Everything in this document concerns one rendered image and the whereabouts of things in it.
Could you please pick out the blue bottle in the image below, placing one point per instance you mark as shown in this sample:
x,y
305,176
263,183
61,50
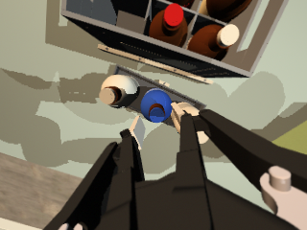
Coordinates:
x,y
156,105

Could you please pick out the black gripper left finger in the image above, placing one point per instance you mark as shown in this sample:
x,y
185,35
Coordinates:
x,y
106,196

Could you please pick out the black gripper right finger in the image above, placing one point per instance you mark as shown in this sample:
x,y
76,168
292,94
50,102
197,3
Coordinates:
x,y
279,174

